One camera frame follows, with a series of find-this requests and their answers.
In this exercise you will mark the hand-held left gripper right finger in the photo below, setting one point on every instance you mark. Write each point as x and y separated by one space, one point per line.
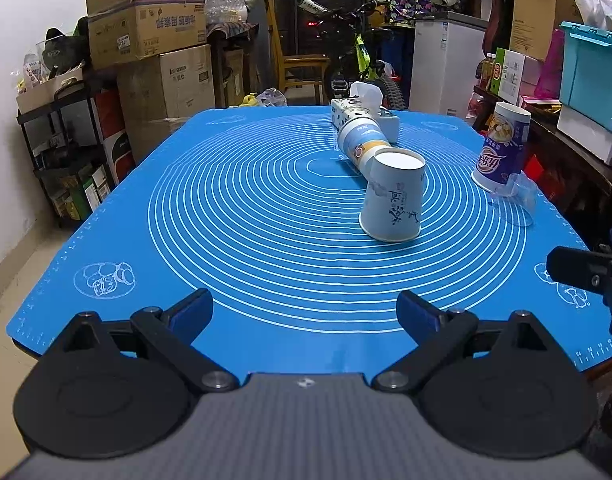
416 312

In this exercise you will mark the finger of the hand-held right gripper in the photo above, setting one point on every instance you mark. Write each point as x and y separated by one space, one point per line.
571 265

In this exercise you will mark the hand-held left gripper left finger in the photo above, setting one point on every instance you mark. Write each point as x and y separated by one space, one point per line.
190 312

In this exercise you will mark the clear plastic cup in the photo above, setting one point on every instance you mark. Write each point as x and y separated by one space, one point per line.
521 201

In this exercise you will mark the white paper cup blue print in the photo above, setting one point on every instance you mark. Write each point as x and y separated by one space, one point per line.
391 200

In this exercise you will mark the purple printed paper cup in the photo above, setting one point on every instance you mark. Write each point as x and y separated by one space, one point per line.
501 145

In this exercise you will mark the blue yellow label paper cup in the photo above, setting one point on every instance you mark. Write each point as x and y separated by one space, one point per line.
358 137

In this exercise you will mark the dark wooden cabinet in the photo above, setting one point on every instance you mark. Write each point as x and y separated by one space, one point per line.
571 180

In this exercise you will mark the blue silicone baking mat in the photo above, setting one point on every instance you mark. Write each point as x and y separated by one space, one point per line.
261 210

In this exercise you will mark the white flat box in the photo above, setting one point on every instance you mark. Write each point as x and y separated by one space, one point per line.
586 132

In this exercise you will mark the small brown cardboard box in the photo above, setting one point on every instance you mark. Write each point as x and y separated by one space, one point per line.
153 135

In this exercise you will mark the teal plastic storage box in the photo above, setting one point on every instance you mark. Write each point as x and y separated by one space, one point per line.
588 72

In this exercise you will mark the patterned tissue box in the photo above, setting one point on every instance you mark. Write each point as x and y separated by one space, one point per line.
390 121

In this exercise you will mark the red white carton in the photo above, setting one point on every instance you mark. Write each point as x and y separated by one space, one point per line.
113 135

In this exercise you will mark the pink bag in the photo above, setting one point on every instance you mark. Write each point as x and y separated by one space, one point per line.
551 67

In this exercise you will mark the green white carton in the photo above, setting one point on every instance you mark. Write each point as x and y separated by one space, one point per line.
508 76

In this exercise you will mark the black metal shelf rack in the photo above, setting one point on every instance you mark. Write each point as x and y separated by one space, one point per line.
60 160

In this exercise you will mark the orange drink bottle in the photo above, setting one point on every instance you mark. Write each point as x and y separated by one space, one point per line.
487 71

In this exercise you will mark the white tissue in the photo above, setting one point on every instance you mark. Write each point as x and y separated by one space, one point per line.
366 94

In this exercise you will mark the crumpled clear plastic bag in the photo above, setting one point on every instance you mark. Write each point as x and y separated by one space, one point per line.
272 97

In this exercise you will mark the large brown cardboard box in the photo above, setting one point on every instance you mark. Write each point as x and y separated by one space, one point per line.
170 82

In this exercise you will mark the white chest freezer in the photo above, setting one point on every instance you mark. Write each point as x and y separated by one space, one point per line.
446 65

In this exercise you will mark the tall brown cardboard box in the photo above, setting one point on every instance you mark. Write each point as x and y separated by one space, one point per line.
541 10

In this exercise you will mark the black green bicycle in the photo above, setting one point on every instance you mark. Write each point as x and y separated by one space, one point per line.
358 55

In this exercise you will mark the white carton of goods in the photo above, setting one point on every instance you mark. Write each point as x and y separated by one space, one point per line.
48 89

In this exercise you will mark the wooden chair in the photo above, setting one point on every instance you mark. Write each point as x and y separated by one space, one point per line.
301 67

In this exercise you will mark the open printed cardboard box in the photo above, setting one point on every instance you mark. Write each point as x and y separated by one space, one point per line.
145 30

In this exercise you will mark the black bag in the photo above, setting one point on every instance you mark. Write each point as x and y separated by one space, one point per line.
65 45

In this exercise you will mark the bag of plastic bottles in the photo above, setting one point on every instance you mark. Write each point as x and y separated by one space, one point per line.
224 9

